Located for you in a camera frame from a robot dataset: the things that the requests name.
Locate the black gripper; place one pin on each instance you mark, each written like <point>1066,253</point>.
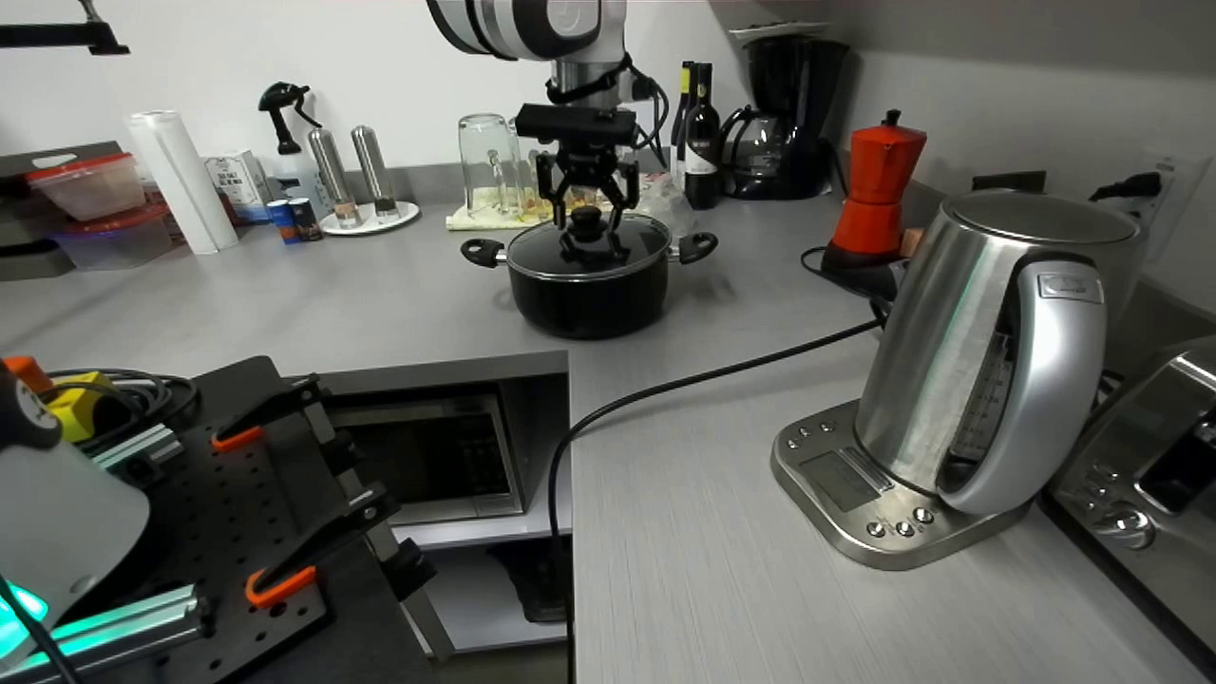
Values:
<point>591,161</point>

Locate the glass lid with black knob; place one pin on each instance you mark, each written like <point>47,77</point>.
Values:
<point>631,250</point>

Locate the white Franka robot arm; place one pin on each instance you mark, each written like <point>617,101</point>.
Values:
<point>532,26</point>

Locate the black cooking pot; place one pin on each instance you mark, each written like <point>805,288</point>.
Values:
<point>591,310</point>

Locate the red moka pot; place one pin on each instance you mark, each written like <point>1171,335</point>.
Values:
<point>875,192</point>

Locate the printed clear glass mug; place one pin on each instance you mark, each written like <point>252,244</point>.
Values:
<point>486,165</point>

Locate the small black cup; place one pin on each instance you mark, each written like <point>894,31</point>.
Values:
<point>700,187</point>

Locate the dark wine bottle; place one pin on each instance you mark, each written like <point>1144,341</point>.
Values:
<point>695,120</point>

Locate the white round plate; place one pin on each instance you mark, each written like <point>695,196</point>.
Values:
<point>381,218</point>

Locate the steel shaker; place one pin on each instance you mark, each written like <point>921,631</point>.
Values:
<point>375,169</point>
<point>327,172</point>

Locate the black coffee maker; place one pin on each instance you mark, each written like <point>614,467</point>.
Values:
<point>798,88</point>

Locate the spray bottle black trigger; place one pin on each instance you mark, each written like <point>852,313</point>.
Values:
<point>291,165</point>

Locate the grey lower cabinet drawers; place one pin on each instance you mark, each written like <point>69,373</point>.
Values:
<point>442,458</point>

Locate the stainless steel electric kettle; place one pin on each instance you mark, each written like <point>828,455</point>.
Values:
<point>962,355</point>

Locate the white paper towel roll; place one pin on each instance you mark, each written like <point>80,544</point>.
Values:
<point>183,183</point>

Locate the red lidded plastic container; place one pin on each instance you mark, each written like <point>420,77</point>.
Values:
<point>88,183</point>

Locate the grey rounded desk board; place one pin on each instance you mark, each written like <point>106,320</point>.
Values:
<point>63,533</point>

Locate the aluminium extrusion bar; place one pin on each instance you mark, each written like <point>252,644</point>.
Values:
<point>115,628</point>

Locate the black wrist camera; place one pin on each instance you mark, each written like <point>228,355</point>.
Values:
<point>575,123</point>

